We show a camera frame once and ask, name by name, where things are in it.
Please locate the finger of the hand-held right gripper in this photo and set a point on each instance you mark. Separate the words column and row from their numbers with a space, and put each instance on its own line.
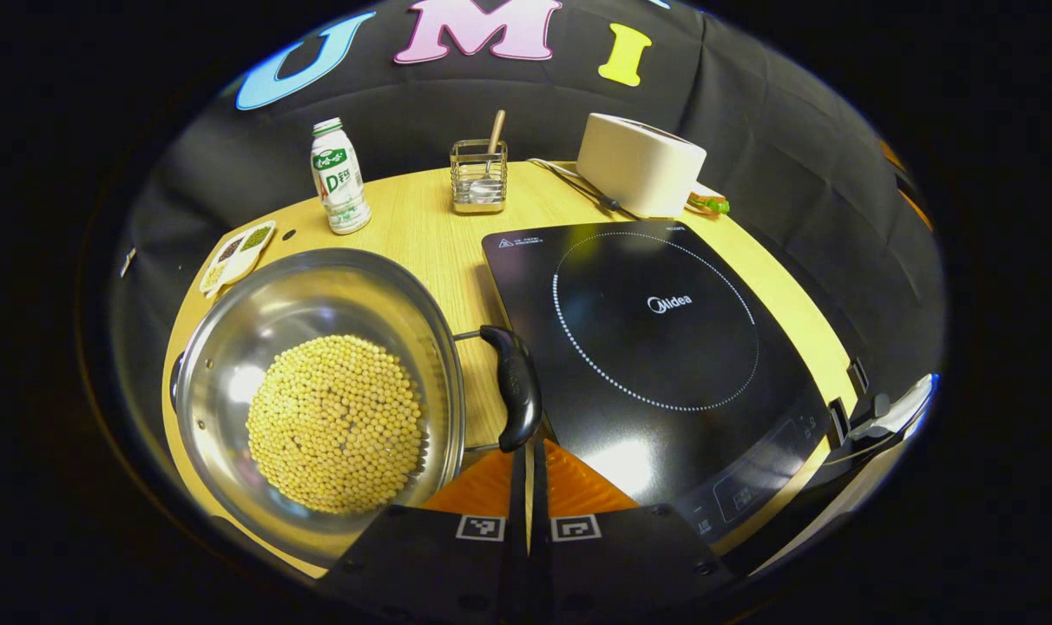
column 910, row 189

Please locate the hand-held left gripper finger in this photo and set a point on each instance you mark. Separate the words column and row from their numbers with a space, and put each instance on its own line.
column 518, row 495
column 539, row 495

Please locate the black induction cooktop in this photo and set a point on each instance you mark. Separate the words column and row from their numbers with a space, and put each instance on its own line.
column 647, row 347

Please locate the pile of yellow soybeans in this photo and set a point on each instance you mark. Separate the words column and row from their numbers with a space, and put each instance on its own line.
column 335, row 425

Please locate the black backdrop cloth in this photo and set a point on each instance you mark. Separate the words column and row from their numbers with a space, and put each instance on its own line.
column 752, row 130

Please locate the black table edge clamp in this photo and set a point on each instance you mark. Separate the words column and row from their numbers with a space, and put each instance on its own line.
column 858, row 375
column 838, row 412

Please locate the toy sandwich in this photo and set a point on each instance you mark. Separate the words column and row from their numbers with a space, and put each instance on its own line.
column 708, row 204

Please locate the white toaster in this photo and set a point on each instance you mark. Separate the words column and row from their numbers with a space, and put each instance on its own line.
column 639, row 165

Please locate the white drink bottle green label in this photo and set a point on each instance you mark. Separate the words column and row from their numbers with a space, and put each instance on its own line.
column 339, row 182

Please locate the white divided bean dish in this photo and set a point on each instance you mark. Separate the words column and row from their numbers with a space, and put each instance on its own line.
column 235, row 256

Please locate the silver metal clip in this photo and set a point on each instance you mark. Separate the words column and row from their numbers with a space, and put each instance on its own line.
column 128, row 262

